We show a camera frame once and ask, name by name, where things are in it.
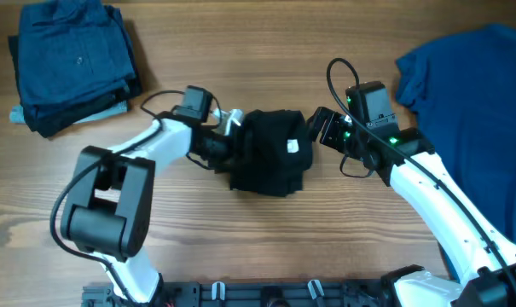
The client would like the right black cable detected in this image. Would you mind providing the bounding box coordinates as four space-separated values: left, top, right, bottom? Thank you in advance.
325 57 516 307

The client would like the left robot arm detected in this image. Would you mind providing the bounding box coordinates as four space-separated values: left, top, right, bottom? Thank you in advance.
49 86 244 306

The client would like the folded blue denim shirt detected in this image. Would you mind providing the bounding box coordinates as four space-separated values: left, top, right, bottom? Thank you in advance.
17 1 136 119

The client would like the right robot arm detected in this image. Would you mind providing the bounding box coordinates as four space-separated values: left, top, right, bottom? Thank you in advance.
307 81 516 306

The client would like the black cable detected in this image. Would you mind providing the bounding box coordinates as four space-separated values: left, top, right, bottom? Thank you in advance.
325 57 516 307
49 89 223 306

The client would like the black t-shirt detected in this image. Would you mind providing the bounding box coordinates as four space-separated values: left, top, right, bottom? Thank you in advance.
229 109 313 197

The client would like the left black cable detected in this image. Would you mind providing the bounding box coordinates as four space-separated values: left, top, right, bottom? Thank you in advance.
49 89 223 306

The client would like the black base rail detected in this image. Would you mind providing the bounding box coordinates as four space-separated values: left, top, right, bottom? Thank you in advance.
81 279 395 307

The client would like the blue t-shirt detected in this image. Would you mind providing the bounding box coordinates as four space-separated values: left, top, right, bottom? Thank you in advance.
395 23 516 281

